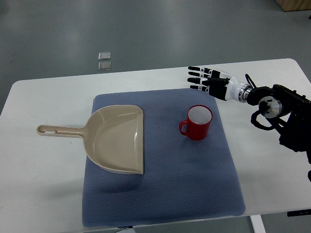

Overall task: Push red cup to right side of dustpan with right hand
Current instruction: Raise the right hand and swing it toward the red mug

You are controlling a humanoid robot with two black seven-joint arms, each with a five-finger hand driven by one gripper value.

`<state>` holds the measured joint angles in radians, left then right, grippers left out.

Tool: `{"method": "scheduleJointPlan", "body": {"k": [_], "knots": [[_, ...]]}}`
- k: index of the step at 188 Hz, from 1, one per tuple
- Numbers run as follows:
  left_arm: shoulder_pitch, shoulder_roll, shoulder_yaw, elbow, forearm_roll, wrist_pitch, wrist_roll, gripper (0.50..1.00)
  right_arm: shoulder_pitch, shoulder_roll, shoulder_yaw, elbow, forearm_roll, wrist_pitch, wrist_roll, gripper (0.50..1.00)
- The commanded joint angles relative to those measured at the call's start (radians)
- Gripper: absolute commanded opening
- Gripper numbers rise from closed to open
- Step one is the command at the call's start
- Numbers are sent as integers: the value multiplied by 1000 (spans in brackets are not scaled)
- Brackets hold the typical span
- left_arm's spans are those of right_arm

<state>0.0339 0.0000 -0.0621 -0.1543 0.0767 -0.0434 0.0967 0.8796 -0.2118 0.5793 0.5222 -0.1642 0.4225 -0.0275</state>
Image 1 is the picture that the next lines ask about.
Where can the beige plastic dustpan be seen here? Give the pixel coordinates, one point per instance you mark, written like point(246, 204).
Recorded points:
point(113, 138)

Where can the black table control panel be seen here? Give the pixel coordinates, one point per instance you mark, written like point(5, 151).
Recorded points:
point(299, 213)

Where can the blue fabric mat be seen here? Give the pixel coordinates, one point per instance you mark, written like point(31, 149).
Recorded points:
point(183, 179)

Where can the red cup white inside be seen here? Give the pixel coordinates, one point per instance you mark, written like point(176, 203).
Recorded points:
point(196, 126)

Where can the white table leg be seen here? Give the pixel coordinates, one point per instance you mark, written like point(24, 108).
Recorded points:
point(257, 224)

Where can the upper metal floor plate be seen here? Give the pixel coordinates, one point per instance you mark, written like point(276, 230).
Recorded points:
point(104, 56)

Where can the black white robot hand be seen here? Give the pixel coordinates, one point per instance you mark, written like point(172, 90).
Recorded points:
point(218, 84)

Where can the wooden box corner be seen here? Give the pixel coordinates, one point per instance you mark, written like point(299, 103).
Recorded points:
point(294, 5)

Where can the metal floor plate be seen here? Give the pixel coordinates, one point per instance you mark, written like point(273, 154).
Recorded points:
point(102, 66)
point(104, 56)

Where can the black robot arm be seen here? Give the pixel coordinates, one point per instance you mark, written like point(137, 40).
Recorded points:
point(283, 110)

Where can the lower metal floor plate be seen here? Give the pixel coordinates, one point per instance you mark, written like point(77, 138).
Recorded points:
point(102, 66)

